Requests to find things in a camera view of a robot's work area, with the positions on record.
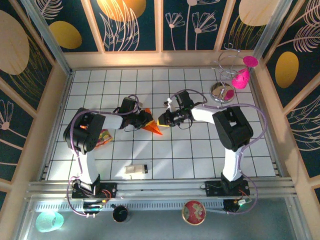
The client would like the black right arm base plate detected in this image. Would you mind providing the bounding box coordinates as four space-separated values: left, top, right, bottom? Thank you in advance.
204 179 251 198

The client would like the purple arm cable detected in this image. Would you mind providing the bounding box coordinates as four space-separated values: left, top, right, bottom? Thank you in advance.
173 88 269 216
66 94 141 218

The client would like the aluminium mounting rail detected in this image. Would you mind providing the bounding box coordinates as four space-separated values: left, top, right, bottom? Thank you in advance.
23 177 300 201

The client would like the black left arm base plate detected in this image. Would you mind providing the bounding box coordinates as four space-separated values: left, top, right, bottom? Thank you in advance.
71 181 118 200

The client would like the chrome spiral glass stand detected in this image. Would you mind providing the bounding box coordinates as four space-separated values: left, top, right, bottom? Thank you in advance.
209 42 242 104

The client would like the black mug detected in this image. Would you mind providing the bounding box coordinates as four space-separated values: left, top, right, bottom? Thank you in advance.
110 203 131 224

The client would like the perforated metal strip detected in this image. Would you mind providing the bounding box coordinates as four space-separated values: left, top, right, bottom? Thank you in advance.
33 201 226 213

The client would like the teal translucent cup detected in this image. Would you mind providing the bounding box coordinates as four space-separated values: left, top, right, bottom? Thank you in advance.
35 211 65 233

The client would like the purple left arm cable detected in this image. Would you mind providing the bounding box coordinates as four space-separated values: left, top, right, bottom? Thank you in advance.
66 94 141 218

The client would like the aluminium frame post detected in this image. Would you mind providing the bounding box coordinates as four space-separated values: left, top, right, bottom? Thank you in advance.
21 0 73 76
252 0 296 60

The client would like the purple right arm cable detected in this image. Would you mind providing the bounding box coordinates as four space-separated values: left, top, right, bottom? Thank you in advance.
173 88 269 216

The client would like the pink stemmed glass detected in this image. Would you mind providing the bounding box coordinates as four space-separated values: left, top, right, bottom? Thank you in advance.
231 55 260 90

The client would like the red patterned bowl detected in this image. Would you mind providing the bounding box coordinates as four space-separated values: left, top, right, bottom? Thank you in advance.
181 199 207 225

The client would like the colourful snack bag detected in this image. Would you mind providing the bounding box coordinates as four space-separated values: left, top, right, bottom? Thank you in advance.
94 128 113 149

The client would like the orange cloth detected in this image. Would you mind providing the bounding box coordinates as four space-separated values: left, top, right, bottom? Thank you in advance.
142 107 163 136

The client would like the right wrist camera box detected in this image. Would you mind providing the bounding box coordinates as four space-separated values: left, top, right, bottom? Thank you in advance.
164 98 175 113

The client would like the small controller board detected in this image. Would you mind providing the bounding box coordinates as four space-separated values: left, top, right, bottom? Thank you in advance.
83 199 111 213
223 197 252 214

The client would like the small beige block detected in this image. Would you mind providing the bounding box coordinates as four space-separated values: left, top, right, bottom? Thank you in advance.
124 163 149 180

